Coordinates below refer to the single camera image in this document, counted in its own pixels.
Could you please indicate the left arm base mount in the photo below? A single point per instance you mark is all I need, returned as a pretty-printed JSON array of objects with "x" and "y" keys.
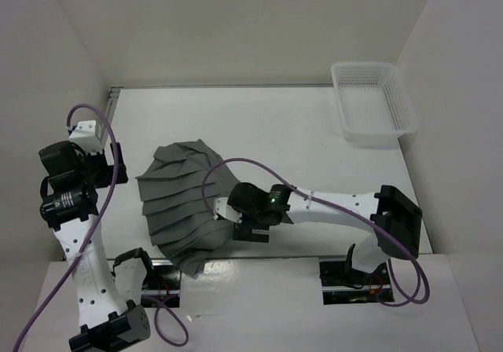
[{"x": 161, "y": 285}]

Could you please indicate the grey pleated skirt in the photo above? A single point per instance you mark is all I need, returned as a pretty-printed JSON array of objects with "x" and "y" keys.
[{"x": 176, "y": 192}]

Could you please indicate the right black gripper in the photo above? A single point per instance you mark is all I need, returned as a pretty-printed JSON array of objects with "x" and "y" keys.
[{"x": 244, "y": 230}]

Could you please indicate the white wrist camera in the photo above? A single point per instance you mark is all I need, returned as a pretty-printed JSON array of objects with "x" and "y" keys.
[
  {"x": 87, "y": 136},
  {"x": 223, "y": 211}
]

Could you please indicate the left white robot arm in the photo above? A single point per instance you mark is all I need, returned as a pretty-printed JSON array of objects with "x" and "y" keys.
[{"x": 111, "y": 317}]

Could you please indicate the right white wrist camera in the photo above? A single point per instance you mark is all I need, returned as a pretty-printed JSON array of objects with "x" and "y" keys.
[{"x": 223, "y": 211}]

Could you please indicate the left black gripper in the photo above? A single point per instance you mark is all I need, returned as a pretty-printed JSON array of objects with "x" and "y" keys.
[{"x": 108, "y": 177}]

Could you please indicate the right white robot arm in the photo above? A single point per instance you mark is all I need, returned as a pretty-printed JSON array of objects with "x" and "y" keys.
[{"x": 391, "y": 219}]

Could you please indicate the aluminium table edge rail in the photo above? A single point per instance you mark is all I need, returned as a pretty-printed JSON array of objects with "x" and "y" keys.
[{"x": 113, "y": 97}]

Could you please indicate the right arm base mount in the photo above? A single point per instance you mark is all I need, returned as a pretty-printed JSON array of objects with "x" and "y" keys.
[{"x": 341, "y": 286}]

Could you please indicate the white perforated plastic basket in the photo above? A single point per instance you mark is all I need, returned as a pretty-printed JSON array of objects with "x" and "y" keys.
[{"x": 373, "y": 103}]

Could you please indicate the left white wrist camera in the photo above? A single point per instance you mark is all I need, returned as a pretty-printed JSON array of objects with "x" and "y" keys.
[{"x": 87, "y": 136}]

